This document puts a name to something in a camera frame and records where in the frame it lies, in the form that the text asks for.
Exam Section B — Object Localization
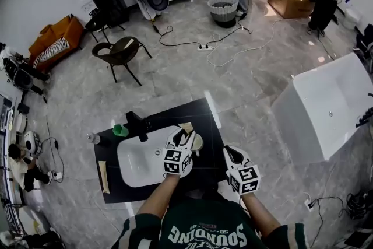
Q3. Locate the orange sofa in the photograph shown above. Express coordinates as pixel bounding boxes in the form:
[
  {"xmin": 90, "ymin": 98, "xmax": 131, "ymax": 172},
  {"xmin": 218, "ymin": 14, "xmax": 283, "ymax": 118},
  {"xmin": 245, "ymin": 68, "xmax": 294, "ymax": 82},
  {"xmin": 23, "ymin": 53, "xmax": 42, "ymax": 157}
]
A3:
[{"xmin": 28, "ymin": 15, "xmax": 85, "ymax": 73}]

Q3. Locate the white bathtub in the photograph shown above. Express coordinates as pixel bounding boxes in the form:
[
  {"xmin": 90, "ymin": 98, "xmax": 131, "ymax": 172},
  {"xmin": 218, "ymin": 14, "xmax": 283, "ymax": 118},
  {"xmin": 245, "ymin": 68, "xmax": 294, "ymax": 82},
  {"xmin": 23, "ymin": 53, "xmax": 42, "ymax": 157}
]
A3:
[{"xmin": 271, "ymin": 52, "xmax": 373, "ymax": 166}]

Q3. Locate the white cable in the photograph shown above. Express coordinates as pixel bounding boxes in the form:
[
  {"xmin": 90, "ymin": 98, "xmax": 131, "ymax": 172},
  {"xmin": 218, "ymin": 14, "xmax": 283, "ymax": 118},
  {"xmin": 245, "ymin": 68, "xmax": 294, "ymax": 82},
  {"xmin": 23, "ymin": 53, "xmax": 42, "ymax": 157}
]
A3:
[{"xmin": 206, "ymin": 19, "xmax": 292, "ymax": 68}]

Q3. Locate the black countertop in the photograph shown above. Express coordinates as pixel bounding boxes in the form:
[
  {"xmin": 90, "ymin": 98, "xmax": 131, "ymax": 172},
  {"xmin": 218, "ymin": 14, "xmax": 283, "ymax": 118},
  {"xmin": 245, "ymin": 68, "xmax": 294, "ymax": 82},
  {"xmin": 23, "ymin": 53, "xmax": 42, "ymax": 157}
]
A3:
[{"xmin": 93, "ymin": 97, "xmax": 231, "ymax": 204}]

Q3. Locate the person's green printed shirt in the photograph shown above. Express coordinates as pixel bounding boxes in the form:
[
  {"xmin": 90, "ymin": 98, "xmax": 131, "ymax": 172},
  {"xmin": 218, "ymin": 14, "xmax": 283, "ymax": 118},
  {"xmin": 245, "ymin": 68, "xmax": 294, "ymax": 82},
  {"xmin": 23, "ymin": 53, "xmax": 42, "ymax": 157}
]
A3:
[{"xmin": 110, "ymin": 198, "xmax": 309, "ymax": 249}]

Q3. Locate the white sink basin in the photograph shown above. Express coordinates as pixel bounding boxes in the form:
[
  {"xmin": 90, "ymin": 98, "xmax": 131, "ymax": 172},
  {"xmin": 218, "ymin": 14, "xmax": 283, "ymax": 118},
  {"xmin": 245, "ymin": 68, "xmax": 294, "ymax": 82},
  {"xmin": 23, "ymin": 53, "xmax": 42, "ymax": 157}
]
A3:
[{"xmin": 116, "ymin": 125, "xmax": 190, "ymax": 188}]

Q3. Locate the person's right forearm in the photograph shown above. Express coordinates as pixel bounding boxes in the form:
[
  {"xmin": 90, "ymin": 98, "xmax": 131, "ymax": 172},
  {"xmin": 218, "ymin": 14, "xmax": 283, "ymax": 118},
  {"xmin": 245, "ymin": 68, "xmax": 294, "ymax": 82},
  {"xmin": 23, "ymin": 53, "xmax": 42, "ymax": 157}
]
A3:
[{"xmin": 240, "ymin": 192, "xmax": 282, "ymax": 239}]

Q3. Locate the white mug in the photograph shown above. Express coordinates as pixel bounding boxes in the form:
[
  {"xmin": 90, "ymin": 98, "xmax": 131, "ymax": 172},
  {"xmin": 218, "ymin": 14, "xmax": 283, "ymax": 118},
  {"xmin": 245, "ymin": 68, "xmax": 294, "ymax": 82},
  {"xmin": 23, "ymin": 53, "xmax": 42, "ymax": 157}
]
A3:
[{"xmin": 191, "ymin": 132, "xmax": 205, "ymax": 157}]

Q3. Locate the striped blanket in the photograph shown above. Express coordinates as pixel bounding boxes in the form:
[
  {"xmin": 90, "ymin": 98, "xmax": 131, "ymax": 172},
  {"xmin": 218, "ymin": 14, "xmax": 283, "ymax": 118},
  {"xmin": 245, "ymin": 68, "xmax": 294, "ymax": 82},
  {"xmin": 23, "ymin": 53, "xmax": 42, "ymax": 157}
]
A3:
[{"xmin": 32, "ymin": 37, "xmax": 70, "ymax": 69}]

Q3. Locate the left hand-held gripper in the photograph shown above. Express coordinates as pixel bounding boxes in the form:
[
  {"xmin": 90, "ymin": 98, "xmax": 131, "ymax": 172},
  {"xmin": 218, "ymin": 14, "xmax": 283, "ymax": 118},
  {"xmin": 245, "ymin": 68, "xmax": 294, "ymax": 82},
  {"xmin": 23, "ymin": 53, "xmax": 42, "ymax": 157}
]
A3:
[{"xmin": 162, "ymin": 127, "xmax": 197, "ymax": 180}]

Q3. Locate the dark wicker chair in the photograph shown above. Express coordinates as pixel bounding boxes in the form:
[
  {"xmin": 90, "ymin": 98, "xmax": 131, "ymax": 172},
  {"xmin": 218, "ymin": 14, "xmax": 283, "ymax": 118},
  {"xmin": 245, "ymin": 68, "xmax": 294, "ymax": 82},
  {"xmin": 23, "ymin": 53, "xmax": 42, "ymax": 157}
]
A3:
[{"xmin": 91, "ymin": 36, "xmax": 153, "ymax": 87}]

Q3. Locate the grey white laundry basket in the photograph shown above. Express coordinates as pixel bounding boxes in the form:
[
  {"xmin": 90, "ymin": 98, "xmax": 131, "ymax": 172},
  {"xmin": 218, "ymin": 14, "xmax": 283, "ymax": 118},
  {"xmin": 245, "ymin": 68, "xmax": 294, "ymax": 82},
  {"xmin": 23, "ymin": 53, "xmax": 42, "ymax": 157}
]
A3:
[{"xmin": 207, "ymin": 0, "xmax": 240, "ymax": 29}]

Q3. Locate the black faucet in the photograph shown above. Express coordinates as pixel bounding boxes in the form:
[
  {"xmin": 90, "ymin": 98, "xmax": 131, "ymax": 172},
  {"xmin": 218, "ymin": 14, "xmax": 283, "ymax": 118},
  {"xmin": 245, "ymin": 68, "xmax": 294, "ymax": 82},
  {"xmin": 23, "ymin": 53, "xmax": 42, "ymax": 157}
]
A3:
[{"xmin": 125, "ymin": 110, "xmax": 152, "ymax": 143}]

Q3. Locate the black cable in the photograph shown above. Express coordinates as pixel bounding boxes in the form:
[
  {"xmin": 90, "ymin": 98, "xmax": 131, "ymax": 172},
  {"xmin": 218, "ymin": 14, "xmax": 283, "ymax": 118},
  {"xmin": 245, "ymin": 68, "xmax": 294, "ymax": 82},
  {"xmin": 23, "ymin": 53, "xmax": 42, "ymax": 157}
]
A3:
[
  {"xmin": 151, "ymin": 23, "xmax": 203, "ymax": 48},
  {"xmin": 206, "ymin": 24, "xmax": 254, "ymax": 47}
]

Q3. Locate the white bucket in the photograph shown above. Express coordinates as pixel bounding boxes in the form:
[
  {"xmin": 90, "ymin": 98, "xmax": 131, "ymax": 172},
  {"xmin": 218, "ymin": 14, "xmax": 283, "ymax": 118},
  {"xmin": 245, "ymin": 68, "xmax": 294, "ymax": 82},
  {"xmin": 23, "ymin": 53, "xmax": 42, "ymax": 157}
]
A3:
[{"xmin": 343, "ymin": 7, "xmax": 362, "ymax": 30}]

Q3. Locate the black chair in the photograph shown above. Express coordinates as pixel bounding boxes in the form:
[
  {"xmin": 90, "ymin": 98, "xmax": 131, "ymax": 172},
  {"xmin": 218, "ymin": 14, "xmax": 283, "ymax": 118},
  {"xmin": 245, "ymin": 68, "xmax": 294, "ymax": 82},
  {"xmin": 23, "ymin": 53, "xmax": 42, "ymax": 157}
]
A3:
[{"xmin": 84, "ymin": 7, "xmax": 126, "ymax": 43}]

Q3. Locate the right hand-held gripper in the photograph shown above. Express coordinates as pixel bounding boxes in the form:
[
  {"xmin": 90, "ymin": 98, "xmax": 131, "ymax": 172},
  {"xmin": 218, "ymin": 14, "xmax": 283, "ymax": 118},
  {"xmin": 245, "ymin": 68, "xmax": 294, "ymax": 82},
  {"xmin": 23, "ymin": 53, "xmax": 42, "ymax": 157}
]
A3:
[{"xmin": 223, "ymin": 145, "xmax": 261, "ymax": 197}]

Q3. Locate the clear plastic bottle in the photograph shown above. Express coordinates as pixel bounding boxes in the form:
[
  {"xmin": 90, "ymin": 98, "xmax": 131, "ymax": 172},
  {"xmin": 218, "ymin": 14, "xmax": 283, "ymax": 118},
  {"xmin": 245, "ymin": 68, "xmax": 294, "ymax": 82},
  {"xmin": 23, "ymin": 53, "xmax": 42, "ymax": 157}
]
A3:
[{"xmin": 86, "ymin": 132, "xmax": 101, "ymax": 145}]

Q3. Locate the person's left forearm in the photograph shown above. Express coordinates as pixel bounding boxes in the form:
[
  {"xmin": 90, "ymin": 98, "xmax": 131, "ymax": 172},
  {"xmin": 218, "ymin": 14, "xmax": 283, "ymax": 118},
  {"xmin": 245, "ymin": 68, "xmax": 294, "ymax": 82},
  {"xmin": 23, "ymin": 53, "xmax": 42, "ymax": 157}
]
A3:
[{"xmin": 135, "ymin": 174, "xmax": 181, "ymax": 218}]

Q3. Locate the round white device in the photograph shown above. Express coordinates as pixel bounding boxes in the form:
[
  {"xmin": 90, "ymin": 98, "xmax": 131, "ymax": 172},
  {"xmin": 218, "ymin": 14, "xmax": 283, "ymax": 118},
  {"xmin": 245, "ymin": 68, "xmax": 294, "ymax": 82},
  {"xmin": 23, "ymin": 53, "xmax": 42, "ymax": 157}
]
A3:
[{"xmin": 14, "ymin": 113, "xmax": 29, "ymax": 134}]

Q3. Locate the green cup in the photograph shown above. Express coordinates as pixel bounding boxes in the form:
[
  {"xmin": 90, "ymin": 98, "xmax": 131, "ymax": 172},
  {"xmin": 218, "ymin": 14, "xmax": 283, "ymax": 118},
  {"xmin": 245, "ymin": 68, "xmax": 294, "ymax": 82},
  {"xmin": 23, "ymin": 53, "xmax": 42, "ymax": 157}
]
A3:
[{"xmin": 112, "ymin": 124, "xmax": 129, "ymax": 138}]

